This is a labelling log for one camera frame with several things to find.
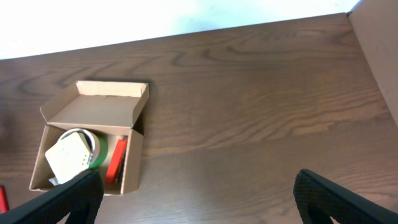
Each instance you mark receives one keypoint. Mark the open cardboard box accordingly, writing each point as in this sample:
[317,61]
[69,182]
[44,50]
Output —
[111,110]

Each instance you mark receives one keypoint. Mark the orange utility knife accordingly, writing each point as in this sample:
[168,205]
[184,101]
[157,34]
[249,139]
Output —
[4,206]

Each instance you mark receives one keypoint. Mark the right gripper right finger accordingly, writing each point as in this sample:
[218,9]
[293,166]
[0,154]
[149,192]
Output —
[320,200]

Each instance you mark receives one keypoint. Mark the green tape roll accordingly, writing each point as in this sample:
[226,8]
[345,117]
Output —
[98,146]

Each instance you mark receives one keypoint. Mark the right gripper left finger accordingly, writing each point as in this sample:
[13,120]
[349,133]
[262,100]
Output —
[79,199]

